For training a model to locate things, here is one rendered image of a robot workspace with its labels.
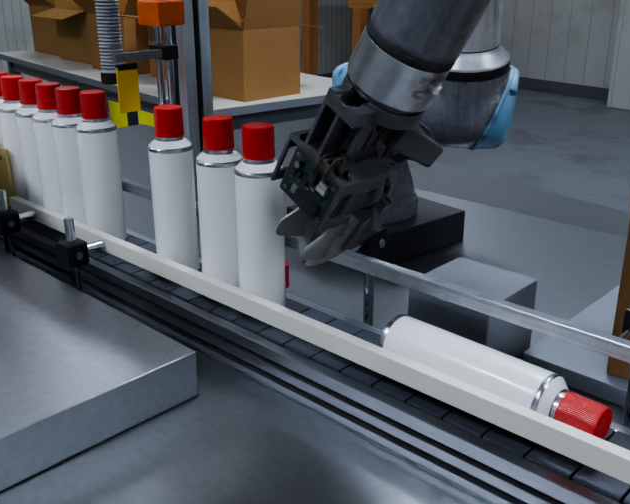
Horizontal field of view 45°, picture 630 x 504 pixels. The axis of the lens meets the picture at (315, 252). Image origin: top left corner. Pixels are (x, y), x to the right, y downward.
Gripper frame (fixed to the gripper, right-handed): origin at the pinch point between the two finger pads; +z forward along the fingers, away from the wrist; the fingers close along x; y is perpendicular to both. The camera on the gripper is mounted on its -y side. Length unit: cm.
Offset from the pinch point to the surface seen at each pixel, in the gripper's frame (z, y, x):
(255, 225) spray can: 1.8, 1.9, -6.6
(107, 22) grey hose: 7, -9, -51
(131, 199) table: 46, -23, -52
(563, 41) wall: 189, -674, -237
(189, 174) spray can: 7.0, -0.9, -20.1
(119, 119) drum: 271, -238, -319
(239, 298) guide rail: 8.4, 4.3, -3.0
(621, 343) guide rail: -14.3, -3.1, 26.2
